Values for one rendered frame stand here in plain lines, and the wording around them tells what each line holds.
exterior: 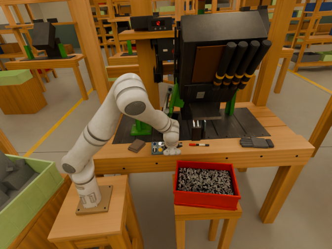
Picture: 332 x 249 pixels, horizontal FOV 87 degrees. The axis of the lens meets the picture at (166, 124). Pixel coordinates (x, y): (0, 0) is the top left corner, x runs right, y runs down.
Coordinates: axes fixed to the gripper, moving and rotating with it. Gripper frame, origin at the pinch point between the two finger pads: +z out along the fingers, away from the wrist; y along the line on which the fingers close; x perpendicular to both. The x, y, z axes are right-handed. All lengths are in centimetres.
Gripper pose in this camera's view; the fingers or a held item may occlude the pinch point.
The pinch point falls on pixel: (171, 147)
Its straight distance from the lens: 107.4
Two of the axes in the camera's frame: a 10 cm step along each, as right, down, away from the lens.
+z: 0.4, 3.7, 9.3
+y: -10.0, 0.5, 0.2
